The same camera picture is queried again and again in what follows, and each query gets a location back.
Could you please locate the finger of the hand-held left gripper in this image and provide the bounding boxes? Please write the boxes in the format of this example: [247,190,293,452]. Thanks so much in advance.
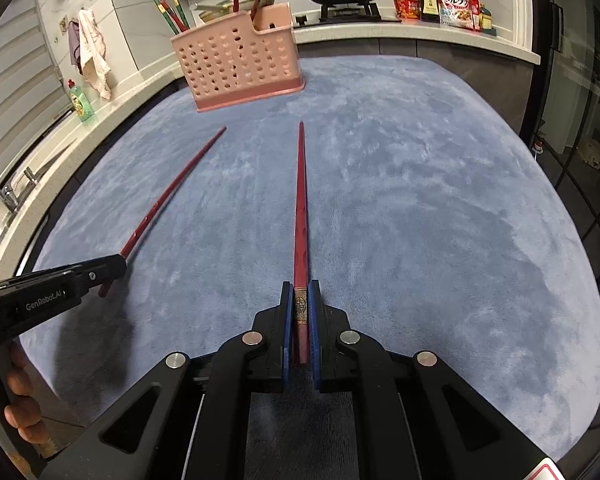
[72,254,128,303]

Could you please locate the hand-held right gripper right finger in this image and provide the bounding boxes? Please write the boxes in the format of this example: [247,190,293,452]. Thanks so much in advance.
[307,280,553,480]

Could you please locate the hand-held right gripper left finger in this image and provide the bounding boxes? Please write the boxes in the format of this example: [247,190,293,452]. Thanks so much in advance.
[40,280,293,480]

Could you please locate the pink perforated utensil basket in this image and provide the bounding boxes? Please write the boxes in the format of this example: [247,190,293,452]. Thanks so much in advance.
[170,2,307,113]

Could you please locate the green chopstick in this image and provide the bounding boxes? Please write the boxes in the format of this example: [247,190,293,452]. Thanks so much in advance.
[168,0,188,31]
[153,0,179,35]

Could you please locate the person's left hand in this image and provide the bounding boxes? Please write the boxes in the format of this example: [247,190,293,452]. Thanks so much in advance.
[4,342,47,444]

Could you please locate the chrome faucet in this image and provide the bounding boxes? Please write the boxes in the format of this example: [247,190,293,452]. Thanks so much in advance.
[0,165,38,216]

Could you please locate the blue plush mat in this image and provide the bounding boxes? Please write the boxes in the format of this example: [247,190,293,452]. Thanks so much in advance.
[19,55,600,480]

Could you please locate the green dish soap bottle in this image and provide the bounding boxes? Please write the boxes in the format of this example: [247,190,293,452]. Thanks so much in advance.
[66,79,96,123]

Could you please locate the window blinds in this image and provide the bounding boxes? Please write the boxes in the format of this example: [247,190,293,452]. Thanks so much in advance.
[0,7,76,171]

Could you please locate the white pink-edged towel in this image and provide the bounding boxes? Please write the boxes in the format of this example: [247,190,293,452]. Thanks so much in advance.
[77,9,113,101]

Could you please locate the purple cloth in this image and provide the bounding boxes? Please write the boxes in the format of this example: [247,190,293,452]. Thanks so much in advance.
[69,20,86,76]

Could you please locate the black gas stove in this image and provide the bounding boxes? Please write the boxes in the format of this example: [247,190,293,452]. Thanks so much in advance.
[292,2,403,26]

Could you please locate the red snack packet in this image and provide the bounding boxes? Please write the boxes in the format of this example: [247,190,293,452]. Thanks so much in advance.
[393,0,424,21]

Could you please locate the small yellow dark container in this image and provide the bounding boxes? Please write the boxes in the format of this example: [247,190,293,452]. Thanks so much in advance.
[477,5,498,36]

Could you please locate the red cereal bag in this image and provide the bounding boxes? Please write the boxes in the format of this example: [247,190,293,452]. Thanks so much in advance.
[437,0,481,28]

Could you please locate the dark glass door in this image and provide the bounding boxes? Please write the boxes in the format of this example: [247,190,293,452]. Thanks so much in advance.
[522,0,600,286]

